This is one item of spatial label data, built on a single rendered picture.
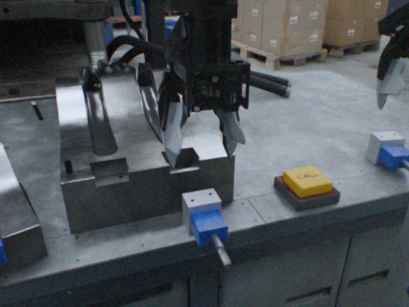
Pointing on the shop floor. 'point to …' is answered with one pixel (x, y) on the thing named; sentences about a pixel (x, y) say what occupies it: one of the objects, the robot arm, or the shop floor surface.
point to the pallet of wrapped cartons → (280, 31)
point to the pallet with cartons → (353, 26)
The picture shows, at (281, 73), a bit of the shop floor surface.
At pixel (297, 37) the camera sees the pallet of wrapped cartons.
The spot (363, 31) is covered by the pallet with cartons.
